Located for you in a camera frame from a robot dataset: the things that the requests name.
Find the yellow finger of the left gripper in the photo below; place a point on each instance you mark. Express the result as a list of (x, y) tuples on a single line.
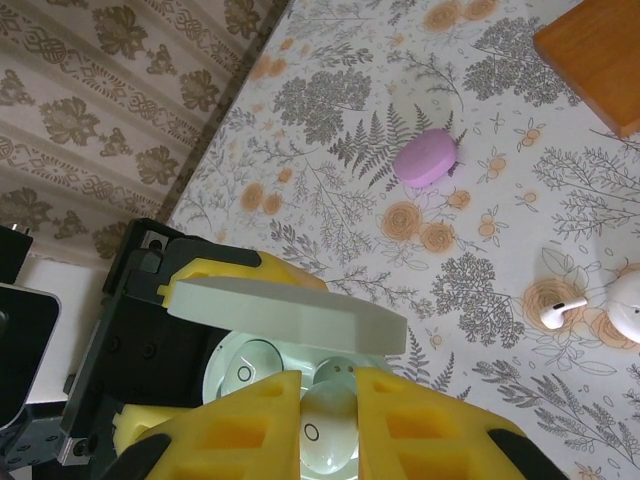
[(137, 420), (280, 272)]

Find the purple earbud case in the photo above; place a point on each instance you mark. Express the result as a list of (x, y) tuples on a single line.
[(425, 157)]

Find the mint green earbud case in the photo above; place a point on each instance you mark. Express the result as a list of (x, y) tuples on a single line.
[(280, 310)]

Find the white stem earbud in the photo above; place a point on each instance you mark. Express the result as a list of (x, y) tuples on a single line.
[(552, 314)]

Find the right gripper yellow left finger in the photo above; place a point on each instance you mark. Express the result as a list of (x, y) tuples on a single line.
[(240, 440)]

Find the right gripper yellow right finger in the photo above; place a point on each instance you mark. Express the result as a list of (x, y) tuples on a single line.
[(425, 440)]

